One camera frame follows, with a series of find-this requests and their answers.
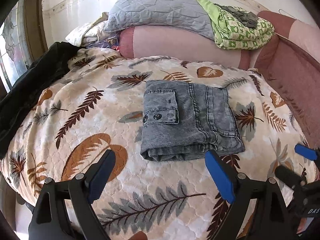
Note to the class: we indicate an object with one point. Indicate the black garment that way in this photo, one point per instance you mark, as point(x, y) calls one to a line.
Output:
point(26, 91)

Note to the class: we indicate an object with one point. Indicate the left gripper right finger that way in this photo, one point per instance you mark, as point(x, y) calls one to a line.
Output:
point(270, 217)

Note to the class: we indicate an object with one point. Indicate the leaf pattern beige blanket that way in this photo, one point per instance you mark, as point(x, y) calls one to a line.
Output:
point(98, 106)

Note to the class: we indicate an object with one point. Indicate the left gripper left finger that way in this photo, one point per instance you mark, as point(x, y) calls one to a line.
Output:
point(50, 218)

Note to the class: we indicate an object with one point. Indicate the grey quilted blanket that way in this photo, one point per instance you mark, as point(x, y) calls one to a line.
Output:
point(184, 14)

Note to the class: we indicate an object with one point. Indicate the dark grey cloth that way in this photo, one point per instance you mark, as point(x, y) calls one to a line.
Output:
point(248, 19)

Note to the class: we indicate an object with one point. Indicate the green patterned folded blanket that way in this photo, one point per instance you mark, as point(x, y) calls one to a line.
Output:
point(230, 34)

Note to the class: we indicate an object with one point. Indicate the grey denim pants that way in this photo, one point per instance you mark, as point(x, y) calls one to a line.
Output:
point(182, 121)

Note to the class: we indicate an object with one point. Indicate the wooden window frame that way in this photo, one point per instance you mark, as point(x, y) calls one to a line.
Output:
point(34, 29)

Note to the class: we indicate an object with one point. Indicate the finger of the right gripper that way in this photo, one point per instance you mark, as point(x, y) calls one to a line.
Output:
point(306, 152)
point(289, 178)

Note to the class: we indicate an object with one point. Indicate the pink sofa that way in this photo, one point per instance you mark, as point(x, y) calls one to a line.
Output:
point(289, 62)

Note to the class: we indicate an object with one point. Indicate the purple patterned item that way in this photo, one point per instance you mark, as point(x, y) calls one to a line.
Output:
point(110, 43)

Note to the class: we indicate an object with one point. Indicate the white patterned pillow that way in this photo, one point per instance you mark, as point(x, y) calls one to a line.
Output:
point(90, 32)

